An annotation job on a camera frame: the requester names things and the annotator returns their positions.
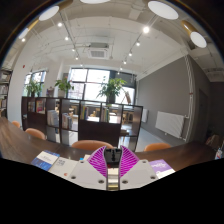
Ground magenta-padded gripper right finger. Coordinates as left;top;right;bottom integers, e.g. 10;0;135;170
112;145;159;192

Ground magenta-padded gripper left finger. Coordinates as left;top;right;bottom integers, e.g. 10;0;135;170
67;145;114;192

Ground purple and white book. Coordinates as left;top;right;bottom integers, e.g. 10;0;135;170
148;158;176;179

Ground white book with red mark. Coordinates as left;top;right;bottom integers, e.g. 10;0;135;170
48;157;79;180

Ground orange chairs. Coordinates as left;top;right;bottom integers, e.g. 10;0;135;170
11;119;173;153

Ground dark open shelf unit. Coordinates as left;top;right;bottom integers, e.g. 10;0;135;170
20;96;144;153

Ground blue book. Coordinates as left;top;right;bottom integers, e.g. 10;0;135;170
30;149;61;172

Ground large potted green plant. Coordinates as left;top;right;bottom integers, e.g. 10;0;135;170
97;77;128;104

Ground potted plant in white pot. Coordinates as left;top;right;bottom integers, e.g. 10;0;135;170
54;77;75;99

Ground large dark-framed window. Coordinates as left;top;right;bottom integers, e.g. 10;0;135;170
68;68;137;106

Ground small potted green plant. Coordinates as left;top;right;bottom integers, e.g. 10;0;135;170
24;79;44;98

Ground small dark-framed window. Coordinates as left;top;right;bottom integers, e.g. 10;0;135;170
23;70;48;98

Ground ceiling air conditioner cassette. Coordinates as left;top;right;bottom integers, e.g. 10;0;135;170
87;42;111;60

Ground ceiling spotlights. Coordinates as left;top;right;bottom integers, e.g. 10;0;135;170
19;21;151;66

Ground round white ceiling lamps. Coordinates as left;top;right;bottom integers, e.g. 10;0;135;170
18;0;208;49

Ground small white wall radiator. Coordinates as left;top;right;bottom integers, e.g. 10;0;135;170
140;108;149;124

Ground large white wall radiator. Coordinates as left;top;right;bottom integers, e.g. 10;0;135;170
154;110;186;139

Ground wall bookshelf with books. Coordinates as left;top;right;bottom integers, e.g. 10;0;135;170
0;68;14;118

